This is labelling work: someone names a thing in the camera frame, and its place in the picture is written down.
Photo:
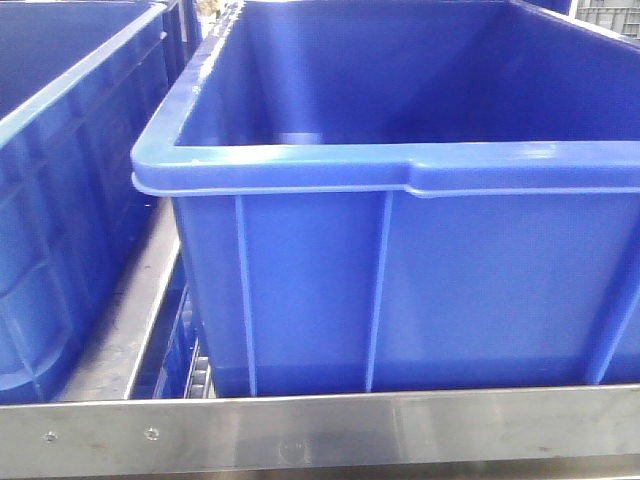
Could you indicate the blue bin upper left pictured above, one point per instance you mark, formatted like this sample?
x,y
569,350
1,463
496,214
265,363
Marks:
x,y
405,195

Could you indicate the blue bin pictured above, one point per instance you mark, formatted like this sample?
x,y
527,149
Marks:
x,y
80,81
405,195

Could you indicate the blue bin upper right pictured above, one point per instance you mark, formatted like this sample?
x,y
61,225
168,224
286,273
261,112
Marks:
x,y
80,81

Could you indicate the stainless steel shelf frame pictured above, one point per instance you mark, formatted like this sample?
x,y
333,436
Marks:
x,y
99,430

